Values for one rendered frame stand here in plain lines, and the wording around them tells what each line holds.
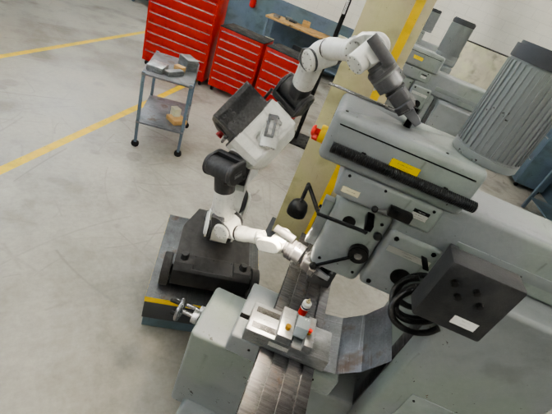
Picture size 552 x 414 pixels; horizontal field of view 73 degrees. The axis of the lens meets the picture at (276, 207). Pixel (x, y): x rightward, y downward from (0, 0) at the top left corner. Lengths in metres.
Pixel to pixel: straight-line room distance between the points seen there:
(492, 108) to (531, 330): 0.68
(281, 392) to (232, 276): 0.93
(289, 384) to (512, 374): 0.76
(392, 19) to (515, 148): 1.86
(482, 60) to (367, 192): 8.54
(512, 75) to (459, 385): 1.04
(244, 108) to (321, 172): 1.77
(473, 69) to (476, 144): 8.44
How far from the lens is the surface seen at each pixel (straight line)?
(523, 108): 1.20
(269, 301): 1.86
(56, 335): 2.67
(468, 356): 1.49
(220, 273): 2.26
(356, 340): 1.81
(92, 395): 2.46
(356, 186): 1.20
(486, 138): 1.21
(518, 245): 1.36
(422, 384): 1.60
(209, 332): 1.83
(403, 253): 1.32
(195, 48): 6.47
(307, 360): 1.60
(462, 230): 1.30
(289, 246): 1.53
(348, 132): 1.12
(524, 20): 10.63
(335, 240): 1.33
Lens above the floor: 2.20
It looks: 33 degrees down
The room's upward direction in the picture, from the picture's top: 22 degrees clockwise
